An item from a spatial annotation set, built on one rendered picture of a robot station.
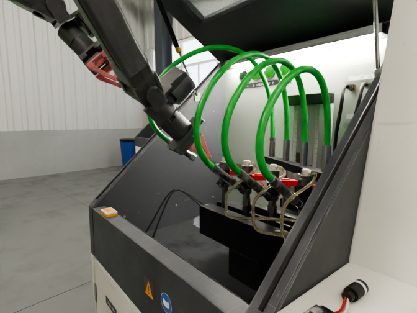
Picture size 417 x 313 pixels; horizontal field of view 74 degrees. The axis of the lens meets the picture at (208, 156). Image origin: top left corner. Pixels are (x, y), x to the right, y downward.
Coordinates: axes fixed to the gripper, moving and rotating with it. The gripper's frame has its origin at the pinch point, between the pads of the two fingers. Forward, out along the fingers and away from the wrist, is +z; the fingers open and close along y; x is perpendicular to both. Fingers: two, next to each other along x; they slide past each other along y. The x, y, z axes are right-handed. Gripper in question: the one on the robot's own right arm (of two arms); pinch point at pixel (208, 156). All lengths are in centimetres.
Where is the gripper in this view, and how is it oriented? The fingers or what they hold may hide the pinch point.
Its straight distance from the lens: 70.7
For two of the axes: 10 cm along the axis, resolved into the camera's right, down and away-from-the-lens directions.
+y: 6.3, -7.6, 1.7
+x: -4.1, -1.3, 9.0
